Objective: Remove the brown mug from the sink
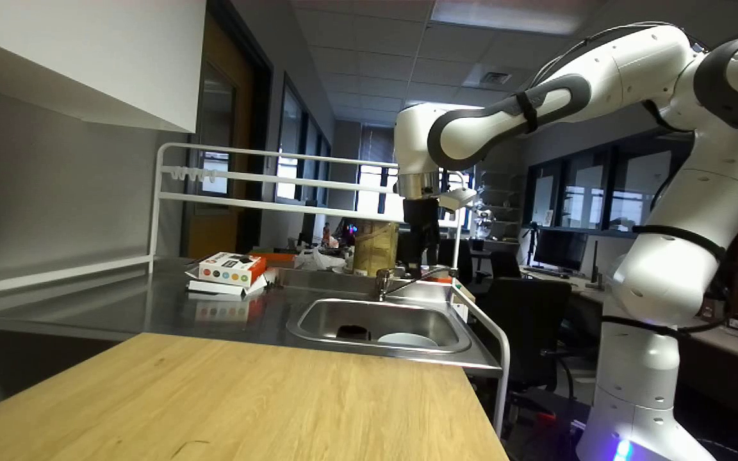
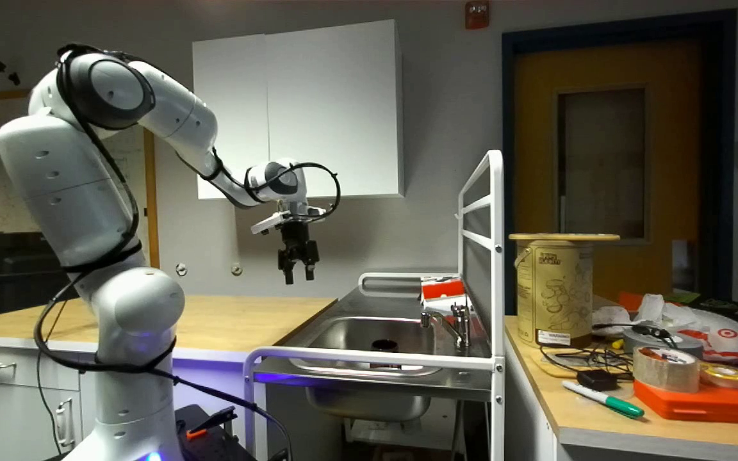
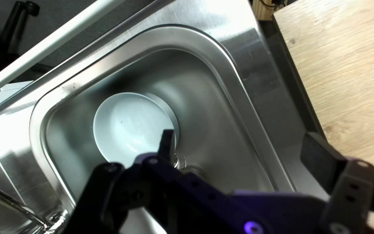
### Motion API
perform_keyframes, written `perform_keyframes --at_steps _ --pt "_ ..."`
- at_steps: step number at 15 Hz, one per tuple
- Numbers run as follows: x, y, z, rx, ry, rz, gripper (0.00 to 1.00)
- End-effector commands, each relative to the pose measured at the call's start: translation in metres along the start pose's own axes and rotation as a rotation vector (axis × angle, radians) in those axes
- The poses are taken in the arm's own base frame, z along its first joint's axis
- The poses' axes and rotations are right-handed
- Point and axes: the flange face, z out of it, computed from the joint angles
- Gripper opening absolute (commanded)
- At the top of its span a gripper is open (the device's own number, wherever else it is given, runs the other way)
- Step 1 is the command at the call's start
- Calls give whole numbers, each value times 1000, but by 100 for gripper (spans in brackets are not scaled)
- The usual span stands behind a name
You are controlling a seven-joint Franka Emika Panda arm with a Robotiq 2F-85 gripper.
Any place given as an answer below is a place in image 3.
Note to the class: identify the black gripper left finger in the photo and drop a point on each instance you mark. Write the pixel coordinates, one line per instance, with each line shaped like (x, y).
(113, 192)

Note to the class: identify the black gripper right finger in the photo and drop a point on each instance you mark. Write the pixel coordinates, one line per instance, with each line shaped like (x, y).
(350, 182)

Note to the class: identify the sink drain opening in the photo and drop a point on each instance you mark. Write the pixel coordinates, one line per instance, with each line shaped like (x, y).
(130, 124)

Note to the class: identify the stainless steel sink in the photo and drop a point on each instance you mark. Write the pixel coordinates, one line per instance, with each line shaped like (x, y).
(204, 63)

